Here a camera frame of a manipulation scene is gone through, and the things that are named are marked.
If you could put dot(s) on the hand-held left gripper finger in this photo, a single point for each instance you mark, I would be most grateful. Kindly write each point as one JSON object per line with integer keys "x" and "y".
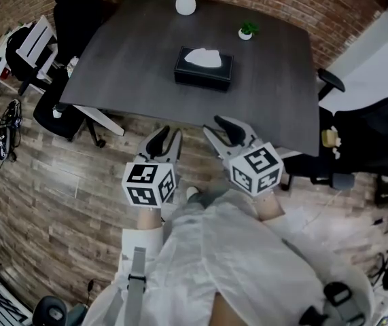
{"x": 158, "y": 142}
{"x": 177, "y": 140}

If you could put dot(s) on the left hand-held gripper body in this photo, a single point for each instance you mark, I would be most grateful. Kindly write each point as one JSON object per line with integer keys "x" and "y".
{"x": 146, "y": 182}

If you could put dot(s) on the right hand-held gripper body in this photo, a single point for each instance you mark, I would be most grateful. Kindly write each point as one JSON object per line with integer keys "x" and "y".
{"x": 256, "y": 168}

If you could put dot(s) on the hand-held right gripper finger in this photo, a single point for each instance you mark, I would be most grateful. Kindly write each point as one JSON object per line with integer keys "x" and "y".
{"x": 214, "y": 140}
{"x": 232, "y": 129}

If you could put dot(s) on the black tissue box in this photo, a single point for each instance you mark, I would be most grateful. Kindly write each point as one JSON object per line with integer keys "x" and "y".
{"x": 203, "y": 75}

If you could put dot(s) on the white tissue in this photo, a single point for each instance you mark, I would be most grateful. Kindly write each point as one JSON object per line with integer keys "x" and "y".
{"x": 204, "y": 58}

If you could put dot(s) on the person's left forearm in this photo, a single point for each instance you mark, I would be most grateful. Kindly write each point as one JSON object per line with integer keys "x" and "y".
{"x": 147, "y": 239}

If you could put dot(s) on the person's right forearm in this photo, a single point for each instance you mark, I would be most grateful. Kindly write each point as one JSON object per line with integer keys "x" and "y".
{"x": 292, "y": 236}

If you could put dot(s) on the small red box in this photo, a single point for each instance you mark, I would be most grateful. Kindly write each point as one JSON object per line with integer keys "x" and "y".
{"x": 5, "y": 73}

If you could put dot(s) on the person's white shoe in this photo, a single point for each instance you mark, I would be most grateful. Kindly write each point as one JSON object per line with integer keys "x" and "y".
{"x": 192, "y": 192}

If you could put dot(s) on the person's legs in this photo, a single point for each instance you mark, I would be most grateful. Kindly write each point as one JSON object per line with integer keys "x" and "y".
{"x": 210, "y": 195}

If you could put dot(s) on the white table leg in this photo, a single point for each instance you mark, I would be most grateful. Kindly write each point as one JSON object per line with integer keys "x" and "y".
{"x": 102, "y": 119}

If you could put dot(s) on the yellow object on chair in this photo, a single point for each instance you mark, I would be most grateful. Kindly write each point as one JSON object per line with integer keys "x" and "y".
{"x": 330, "y": 137}

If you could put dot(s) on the small potted green plant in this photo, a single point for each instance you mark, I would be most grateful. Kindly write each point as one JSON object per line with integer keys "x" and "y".
{"x": 248, "y": 31}

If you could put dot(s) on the person's white coat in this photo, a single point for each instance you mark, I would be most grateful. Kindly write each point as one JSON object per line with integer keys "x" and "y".
{"x": 221, "y": 267}

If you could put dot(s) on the small white cup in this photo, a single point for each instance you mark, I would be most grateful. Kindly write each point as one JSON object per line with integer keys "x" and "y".
{"x": 57, "y": 112}

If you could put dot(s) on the black chair armrest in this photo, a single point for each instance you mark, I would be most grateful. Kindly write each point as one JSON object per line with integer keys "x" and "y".
{"x": 331, "y": 80}

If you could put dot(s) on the black mesh office chair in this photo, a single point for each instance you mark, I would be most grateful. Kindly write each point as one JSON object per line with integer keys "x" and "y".
{"x": 367, "y": 141}

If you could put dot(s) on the white side desk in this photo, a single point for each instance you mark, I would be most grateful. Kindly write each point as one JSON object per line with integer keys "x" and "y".
{"x": 34, "y": 46}

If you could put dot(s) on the black backpack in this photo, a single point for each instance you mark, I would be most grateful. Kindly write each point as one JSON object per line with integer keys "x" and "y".
{"x": 18, "y": 56}

